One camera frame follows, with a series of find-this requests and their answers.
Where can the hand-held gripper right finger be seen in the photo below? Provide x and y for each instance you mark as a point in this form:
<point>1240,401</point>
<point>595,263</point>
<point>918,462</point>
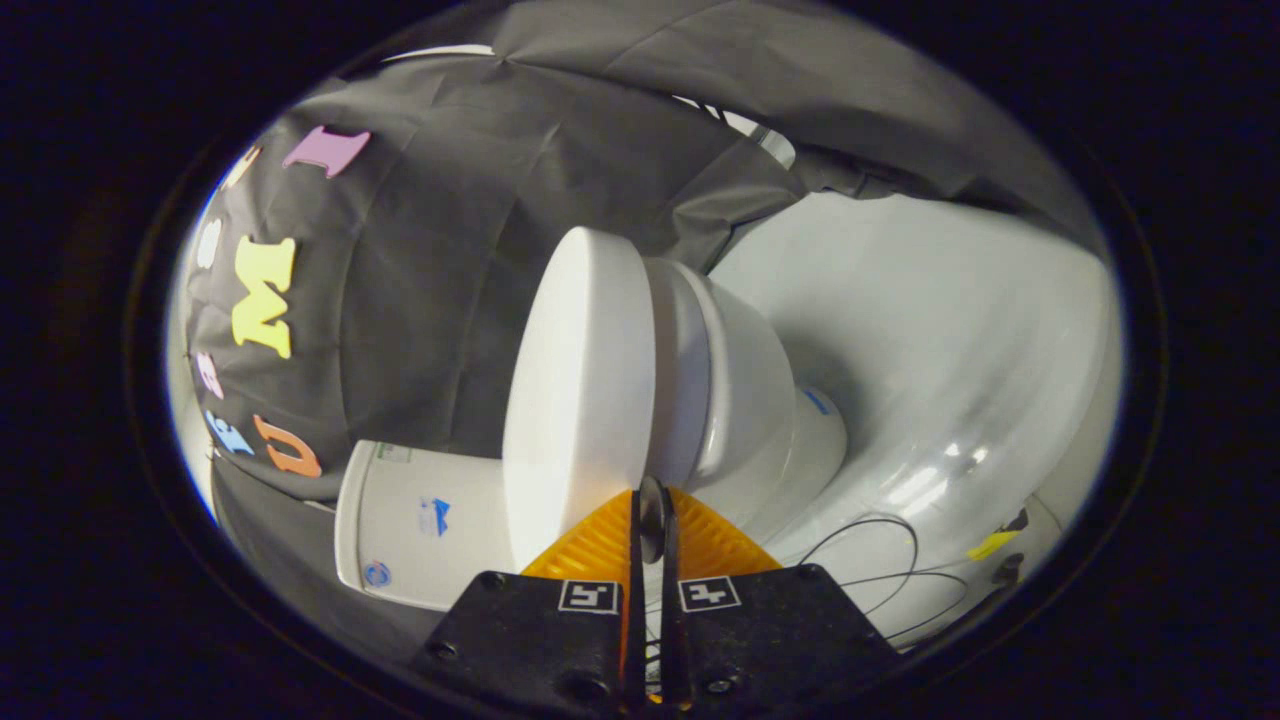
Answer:
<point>770,630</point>

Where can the white toilet bowl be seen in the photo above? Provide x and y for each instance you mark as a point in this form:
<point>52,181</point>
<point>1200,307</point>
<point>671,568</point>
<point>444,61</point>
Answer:
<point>750,400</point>

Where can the black backdrop cloth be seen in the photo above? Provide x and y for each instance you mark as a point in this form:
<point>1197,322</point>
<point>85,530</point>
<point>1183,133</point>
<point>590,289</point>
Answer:
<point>450,250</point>

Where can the dark round lid pull tab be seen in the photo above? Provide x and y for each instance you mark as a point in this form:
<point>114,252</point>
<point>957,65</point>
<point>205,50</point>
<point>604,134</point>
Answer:
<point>654,520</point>

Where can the yellow tape strip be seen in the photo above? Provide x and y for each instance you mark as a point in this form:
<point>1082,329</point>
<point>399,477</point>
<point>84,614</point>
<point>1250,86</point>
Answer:
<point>992,545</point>

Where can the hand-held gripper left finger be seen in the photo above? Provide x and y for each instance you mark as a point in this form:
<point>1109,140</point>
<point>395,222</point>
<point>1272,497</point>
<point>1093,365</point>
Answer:
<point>540,640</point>

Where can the white toilet lid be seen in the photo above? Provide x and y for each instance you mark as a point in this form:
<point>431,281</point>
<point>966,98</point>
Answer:
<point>580,400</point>

